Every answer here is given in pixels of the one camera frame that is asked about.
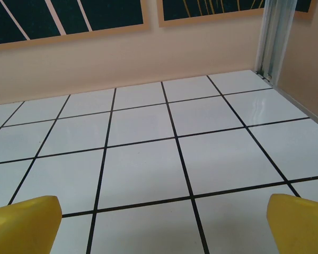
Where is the aluminium corner post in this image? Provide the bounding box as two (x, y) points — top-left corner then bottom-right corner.
(256, 0), (295, 81)

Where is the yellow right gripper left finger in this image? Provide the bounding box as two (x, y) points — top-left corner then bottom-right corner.
(0, 195), (63, 254)

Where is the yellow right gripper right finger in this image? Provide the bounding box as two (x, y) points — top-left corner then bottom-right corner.
(267, 193), (318, 254)

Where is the wall panel with flower drawing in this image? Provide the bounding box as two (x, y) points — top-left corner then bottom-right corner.
(0, 0), (149, 51)

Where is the aluminium table edge rail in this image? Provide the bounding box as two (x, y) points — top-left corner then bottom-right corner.
(257, 72), (318, 120)

